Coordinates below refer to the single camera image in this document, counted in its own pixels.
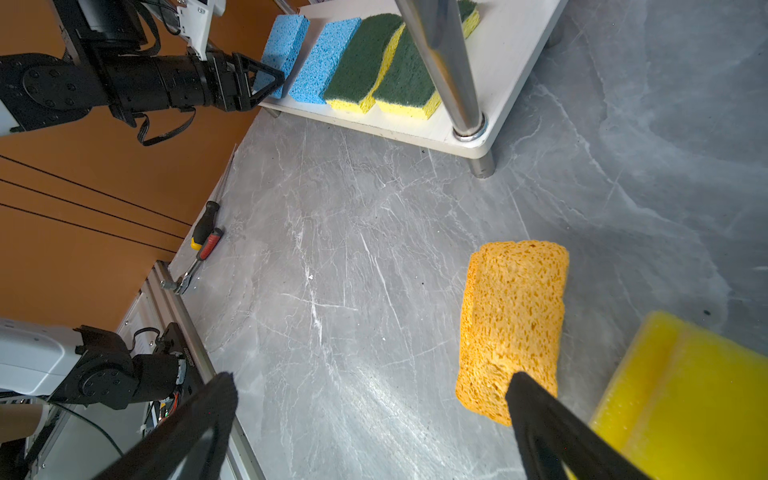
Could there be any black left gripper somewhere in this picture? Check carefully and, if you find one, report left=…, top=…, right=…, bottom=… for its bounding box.
left=89, top=50, right=285, bottom=120

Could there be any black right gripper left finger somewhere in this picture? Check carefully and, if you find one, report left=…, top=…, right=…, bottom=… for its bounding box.
left=96, top=372, right=238, bottom=480

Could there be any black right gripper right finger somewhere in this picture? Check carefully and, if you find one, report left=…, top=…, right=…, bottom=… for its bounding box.
left=506, top=372, right=647, bottom=479

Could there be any blue sponge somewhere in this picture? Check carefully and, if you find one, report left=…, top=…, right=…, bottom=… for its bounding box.
left=261, top=15, right=310, bottom=81
left=289, top=17, right=362, bottom=104

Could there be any green yellow scouring sponge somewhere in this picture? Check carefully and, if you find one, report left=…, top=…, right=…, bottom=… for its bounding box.
left=323, top=13, right=405, bottom=114
left=373, top=1, right=479, bottom=120

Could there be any orange yellow sponge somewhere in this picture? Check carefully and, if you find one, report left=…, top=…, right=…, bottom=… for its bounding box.
left=456, top=240, right=570, bottom=426

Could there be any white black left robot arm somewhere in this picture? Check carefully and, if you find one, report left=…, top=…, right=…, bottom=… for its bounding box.
left=1, top=1, right=285, bottom=412

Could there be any white two-tier shelf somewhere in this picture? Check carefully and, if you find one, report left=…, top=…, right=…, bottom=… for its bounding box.
left=261, top=1, right=566, bottom=178

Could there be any black yellow handled screwdriver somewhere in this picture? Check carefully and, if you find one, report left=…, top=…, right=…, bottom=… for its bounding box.
left=190, top=147, right=237, bottom=251

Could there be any red yellow handled wrench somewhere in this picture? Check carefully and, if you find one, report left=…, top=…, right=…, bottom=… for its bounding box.
left=161, top=227, right=225, bottom=295

